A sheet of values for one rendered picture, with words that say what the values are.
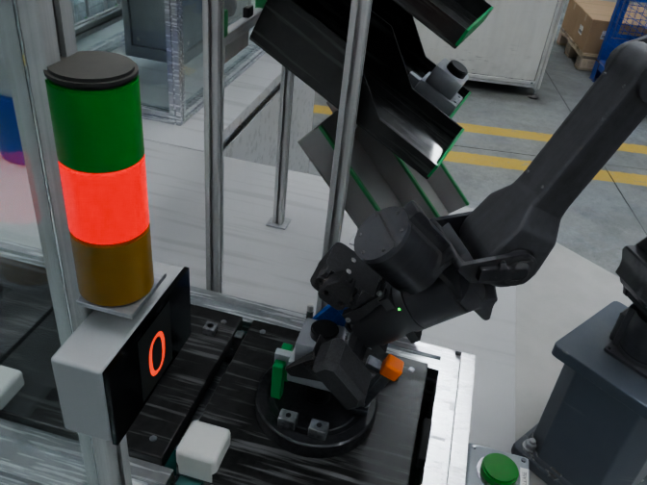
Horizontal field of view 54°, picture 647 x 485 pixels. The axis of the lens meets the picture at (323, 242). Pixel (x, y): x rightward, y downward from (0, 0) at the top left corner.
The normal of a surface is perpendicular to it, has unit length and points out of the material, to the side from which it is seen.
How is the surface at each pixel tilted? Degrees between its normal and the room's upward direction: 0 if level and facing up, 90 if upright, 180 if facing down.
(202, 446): 0
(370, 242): 46
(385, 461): 0
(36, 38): 90
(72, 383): 90
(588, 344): 0
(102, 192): 90
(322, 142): 90
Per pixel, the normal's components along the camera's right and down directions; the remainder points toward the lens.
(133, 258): 0.73, 0.44
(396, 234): -0.64, -0.54
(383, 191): 0.71, -0.36
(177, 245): 0.10, -0.82
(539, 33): -0.09, 0.55
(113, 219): 0.42, 0.55
